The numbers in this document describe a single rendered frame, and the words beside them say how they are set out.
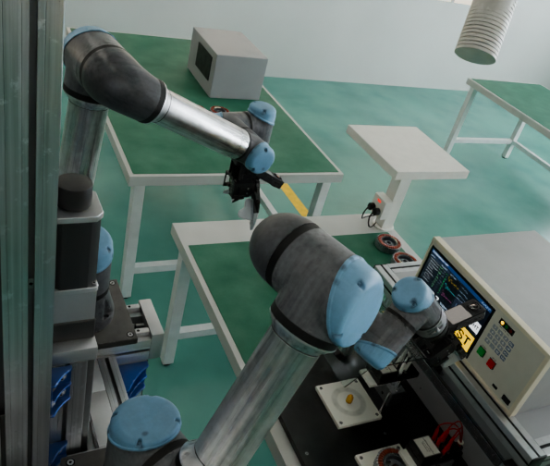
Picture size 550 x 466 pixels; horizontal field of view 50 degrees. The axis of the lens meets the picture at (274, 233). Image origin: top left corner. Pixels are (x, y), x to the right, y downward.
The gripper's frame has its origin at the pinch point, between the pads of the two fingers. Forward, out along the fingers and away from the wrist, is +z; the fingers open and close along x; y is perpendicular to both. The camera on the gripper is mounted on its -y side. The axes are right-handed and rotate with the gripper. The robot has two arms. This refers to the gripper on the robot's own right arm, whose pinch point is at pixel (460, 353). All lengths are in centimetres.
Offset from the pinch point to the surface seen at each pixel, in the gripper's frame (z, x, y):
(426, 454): 22.8, 5.8, 22.3
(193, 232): 14, -111, 49
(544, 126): 234, -218, -172
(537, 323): 0.1, 5.0, -18.0
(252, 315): 18, -63, 45
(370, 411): 28.2, -15.5, 29.6
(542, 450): 11.3, 24.2, -0.6
